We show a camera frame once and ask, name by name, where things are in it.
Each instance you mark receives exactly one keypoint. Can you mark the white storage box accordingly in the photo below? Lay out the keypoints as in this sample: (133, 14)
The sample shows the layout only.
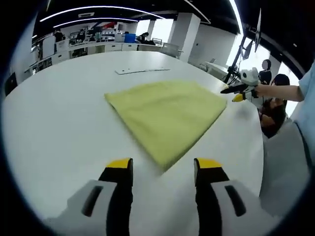
(62, 45)

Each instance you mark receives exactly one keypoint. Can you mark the grey mesh chair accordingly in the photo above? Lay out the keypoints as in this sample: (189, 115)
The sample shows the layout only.
(172, 50)

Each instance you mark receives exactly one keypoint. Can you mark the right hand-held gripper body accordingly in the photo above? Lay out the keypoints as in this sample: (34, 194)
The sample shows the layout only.
(251, 79)

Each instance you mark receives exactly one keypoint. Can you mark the black cabinet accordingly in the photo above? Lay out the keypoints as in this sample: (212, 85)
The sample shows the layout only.
(11, 84)

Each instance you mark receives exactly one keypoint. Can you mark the ceiling air vent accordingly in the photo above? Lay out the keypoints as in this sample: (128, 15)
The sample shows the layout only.
(86, 15)

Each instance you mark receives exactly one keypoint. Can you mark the white square pillar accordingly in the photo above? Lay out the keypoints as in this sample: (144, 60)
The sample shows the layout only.
(184, 37)

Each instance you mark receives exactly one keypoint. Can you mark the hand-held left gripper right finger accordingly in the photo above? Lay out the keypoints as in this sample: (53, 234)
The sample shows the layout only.
(226, 209)

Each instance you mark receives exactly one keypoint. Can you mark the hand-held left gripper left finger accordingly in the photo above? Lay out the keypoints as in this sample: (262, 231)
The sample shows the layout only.
(83, 209)

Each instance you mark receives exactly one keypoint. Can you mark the black metal stand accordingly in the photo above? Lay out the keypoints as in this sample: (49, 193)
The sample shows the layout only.
(240, 51)

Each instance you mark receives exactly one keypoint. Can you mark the red blue wall banner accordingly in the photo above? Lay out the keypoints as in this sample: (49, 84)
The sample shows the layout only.
(106, 25)

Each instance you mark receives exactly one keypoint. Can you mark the yellow-green garment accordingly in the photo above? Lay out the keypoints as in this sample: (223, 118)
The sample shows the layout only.
(165, 115)

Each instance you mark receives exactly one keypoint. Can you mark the ceiling light strip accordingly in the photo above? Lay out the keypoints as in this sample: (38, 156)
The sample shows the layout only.
(235, 17)
(98, 8)
(93, 20)

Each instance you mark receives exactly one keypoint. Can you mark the white flat strip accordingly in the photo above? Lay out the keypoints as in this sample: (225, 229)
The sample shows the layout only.
(140, 70)

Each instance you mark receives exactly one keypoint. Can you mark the white workbench with drawers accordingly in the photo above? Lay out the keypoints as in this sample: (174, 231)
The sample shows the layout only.
(98, 48)

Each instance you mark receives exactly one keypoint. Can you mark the white tall cabinet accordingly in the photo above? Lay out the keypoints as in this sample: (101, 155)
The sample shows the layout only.
(48, 48)

